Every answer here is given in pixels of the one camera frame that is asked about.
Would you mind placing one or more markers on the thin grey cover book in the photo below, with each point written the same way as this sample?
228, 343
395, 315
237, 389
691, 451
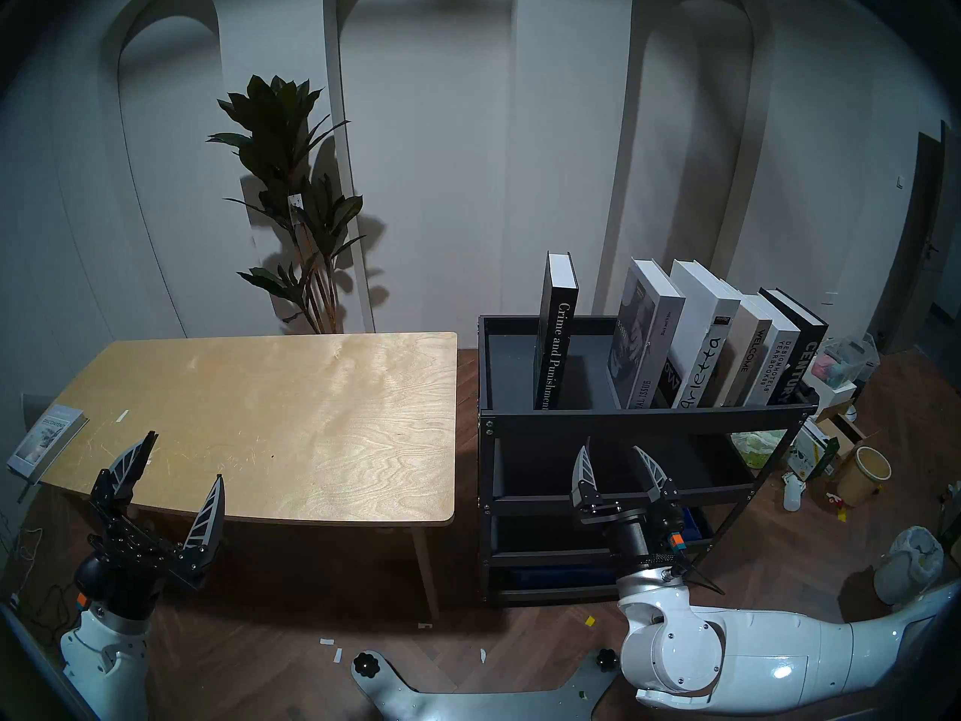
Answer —
45, 438

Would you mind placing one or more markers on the black Crime and Punishment book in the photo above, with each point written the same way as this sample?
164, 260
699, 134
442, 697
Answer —
555, 329

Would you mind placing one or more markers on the yellow paper bucket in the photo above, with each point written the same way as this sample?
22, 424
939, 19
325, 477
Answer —
862, 479

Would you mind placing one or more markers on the white bagged trash bin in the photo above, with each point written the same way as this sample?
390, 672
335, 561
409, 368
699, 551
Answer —
905, 569

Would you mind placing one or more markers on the light wooden table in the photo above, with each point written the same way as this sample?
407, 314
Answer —
300, 426

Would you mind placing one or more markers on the grey Special Issue book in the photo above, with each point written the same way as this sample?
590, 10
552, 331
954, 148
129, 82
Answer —
638, 329

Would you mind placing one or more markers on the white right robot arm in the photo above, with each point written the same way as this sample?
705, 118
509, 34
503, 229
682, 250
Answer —
788, 652

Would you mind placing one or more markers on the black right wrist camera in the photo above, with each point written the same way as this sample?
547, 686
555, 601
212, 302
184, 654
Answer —
676, 535

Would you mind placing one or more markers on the white Arietta book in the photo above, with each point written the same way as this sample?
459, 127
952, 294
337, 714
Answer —
706, 314

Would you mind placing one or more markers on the dark green potted plant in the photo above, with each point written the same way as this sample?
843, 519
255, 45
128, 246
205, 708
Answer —
278, 141

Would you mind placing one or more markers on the green plastic bag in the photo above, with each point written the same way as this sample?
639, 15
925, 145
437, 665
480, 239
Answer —
754, 445

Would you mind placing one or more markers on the black Century book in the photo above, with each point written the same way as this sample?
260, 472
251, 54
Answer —
807, 344

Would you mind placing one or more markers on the white Welcome book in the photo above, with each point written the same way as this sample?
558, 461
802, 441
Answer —
751, 344

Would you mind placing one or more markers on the white square box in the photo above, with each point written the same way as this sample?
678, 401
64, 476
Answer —
826, 389

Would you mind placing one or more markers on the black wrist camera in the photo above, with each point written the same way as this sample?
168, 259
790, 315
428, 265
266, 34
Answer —
676, 535
84, 580

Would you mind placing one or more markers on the small white bottle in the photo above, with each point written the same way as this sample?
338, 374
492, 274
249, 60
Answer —
793, 494

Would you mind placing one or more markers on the clear plastic storage box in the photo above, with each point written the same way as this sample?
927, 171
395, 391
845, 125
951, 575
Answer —
848, 359

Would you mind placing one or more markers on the dark room door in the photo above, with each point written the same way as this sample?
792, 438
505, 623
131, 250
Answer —
920, 239

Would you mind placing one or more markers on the blue plastic bin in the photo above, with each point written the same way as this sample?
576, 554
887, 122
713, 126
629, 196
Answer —
694, 524

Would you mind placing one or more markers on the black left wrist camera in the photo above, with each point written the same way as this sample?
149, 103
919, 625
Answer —
84, 580

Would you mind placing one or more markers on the white green printed carton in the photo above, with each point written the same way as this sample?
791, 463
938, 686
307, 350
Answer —
811, 449

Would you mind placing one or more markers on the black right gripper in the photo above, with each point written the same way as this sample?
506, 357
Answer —
631, 528

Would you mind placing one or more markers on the white Design Hotels yearbook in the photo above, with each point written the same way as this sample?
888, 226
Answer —
781, 359

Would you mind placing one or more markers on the black metal shelf cart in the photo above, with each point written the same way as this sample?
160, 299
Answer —
510, 366

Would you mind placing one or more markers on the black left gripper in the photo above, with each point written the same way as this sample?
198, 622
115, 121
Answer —
128, 565

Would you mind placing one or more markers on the black base knob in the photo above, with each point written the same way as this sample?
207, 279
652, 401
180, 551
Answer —
366, 664
607, 659

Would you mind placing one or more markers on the brown cardboard box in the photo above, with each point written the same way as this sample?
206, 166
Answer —
845, 434

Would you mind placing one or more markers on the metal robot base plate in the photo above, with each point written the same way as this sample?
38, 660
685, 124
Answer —
480, 704

